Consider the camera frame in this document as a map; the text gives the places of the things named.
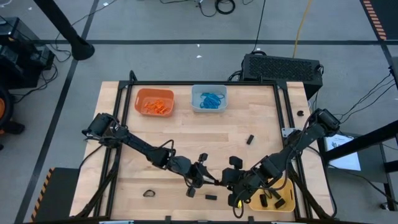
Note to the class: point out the white plastic basket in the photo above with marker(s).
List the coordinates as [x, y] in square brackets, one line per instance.
[195, 93]

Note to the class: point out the black diagonal beam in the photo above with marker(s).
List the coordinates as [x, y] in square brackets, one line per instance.
[367, 140]

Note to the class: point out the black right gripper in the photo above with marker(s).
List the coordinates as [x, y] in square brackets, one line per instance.
[242, 182]

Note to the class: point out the black aluminium table frame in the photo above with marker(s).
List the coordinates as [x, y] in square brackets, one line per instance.
[202, 83]

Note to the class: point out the black and orange wheel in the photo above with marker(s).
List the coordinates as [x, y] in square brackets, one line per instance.
[7, 93]

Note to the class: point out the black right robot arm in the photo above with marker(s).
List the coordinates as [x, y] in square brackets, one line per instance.
[311, 133]

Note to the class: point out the black pole with base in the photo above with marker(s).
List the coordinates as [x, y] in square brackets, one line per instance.
[81, 48]

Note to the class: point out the small yellow tag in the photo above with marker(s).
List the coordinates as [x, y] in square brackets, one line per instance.
[239, 204]

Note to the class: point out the white printed paper sheet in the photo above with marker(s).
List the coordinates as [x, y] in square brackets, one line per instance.
[345, 161]

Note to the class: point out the grey metal mounting plate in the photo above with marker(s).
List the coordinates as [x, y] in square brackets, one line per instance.
[286, 131]

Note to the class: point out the black perforated computer case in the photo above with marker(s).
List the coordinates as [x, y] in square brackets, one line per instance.
[280, 68]

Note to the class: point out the black equipment cart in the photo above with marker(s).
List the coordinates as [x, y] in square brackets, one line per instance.
[18, 56]

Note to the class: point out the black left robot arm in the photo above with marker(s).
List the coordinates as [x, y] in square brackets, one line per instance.
[140, 146]

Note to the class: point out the orange plastic basket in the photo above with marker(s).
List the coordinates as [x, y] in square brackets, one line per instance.
[140, 96]

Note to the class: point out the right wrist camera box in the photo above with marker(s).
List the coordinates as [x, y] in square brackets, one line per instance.
[230, 175]

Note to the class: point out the yellow plastic basket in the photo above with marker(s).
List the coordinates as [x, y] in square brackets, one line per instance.
[289, 203]

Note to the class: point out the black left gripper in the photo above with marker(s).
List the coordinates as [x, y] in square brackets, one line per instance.
[186, 166]

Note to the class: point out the small black round object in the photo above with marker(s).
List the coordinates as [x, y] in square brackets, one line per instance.
[300, 113]

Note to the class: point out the black hazard striped mat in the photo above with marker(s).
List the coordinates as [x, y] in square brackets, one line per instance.
[62, 193]
[388, 15]

